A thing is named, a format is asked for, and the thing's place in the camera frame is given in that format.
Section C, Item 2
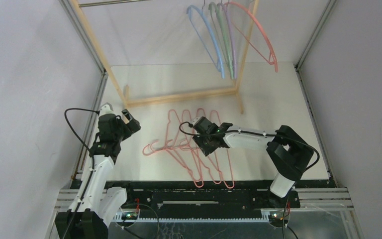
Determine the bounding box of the metal hanging rod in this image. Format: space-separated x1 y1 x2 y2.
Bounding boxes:
78 0 149 8

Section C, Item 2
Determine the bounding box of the pink hanger on rod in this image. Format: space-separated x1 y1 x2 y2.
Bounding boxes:
225 0 279 73

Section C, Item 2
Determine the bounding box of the wooden hanger rack frame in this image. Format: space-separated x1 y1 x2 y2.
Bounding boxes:
69 0 251 113

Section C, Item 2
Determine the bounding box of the green plastic hanger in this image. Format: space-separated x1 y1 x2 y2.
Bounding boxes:
208 2 237 80

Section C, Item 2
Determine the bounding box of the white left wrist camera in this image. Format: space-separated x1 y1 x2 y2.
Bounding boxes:
98 103 116 117

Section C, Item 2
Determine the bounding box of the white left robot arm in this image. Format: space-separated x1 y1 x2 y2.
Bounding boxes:
55 104 141 239

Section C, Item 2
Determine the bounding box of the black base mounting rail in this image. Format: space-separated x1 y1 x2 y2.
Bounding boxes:
103 180 336 221

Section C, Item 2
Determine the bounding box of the purple plastic hanger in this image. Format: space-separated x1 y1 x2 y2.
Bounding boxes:
215 2 237 80

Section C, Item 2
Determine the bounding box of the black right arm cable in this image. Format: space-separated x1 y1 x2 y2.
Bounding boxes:
178 121 321 239

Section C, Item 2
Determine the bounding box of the blue plastic hanger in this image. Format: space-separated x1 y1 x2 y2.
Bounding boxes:
186 4 225 79

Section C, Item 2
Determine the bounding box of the pink wire hanger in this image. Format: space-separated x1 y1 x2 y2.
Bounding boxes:
181 109 235 189
159 109 223 185
142 109 204 188
171 108 234 189

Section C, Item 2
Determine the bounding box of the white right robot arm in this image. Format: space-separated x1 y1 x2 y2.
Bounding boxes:
188 117 320 207

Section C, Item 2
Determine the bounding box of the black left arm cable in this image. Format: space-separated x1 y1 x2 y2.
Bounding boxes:
64 107 101 239

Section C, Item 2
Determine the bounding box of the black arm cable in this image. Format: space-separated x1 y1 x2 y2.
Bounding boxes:
178 121 321 239
64 107 101 239

